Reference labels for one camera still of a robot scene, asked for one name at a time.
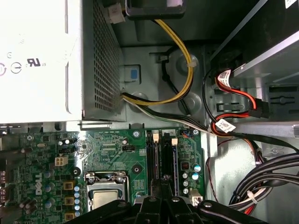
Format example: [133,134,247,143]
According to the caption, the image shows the yellow black wire bundle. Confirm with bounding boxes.
[121,20,195,106]

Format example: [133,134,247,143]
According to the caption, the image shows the red black wires white labels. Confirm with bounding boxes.
[202,69,273,138]

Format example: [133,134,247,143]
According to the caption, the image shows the silver CPU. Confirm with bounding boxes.
[92,189,120,210]

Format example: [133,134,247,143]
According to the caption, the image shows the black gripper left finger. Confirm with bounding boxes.
[66,179,163,224]

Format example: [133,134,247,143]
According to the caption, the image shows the grey metal drive cage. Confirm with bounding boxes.
[209,0,299,140]

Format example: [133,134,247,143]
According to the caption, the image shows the green motherboard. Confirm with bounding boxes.
[0,128,206,224]

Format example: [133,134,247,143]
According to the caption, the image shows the black PC case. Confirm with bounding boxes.
[0,0,299,224]

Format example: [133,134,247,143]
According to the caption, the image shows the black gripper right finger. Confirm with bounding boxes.
[162,175,268,224]

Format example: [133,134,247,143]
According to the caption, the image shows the thick black cable bundle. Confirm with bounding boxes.
[228,151,299,214]

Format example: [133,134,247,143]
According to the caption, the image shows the grey power supply unit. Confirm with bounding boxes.
[0,0,127,125]

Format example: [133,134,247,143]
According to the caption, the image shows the CPU socket with metal cover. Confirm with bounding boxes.
[83,171,131,212]

